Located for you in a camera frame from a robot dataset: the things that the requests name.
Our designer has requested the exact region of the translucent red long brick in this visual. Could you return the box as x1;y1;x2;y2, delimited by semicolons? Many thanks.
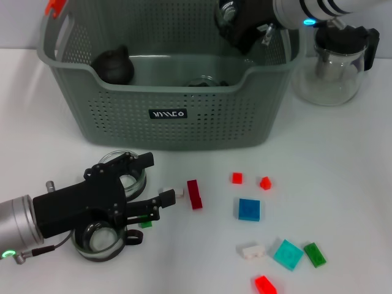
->
254;275;278;294

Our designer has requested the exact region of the grey perforated storage bin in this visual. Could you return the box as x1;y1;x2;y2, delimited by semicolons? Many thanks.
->
36;0;307;153

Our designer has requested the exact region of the teal flat square brick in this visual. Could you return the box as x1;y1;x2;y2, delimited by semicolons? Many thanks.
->
273;239;304;272

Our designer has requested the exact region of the left gripper cable with plugs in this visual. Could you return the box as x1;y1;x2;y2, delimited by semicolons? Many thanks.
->
13;180;76;265

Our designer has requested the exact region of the glass teapot with black lid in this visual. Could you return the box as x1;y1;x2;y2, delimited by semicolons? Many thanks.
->
290;18;380;107

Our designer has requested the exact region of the white plastic brick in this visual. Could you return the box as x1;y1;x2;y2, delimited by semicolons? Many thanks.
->
240;243;266;261
158;186;185;198

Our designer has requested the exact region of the dark red long brick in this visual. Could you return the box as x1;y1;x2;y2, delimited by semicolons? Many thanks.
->
186;179;204;211

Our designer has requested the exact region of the blue flat square brick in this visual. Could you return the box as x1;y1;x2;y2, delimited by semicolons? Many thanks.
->
238;198;261;221

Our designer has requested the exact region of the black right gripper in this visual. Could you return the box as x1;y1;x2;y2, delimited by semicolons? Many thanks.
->
215;0;279;56

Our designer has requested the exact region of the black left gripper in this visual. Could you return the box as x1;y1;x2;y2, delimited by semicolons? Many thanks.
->
32;151;178;239

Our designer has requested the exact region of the black clay teapot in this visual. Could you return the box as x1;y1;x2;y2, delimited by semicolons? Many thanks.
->
91;45;135;85

